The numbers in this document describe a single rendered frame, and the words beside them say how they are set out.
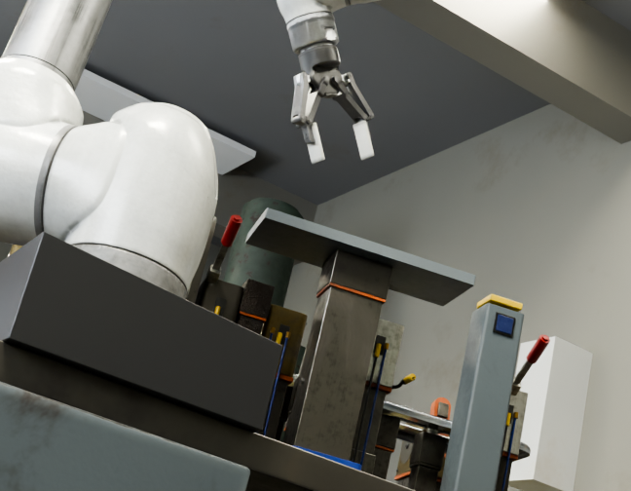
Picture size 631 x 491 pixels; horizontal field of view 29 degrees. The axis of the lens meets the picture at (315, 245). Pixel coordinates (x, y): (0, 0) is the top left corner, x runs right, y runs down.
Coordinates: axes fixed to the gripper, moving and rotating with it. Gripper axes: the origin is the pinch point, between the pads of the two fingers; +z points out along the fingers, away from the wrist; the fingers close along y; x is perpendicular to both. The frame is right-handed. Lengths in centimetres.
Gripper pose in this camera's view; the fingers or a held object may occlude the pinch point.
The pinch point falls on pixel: (342, 154)
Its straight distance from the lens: 227.8
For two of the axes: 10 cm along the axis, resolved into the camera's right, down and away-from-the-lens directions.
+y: 6.9, -1.0, 7.1
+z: 2.3, 9.7, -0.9
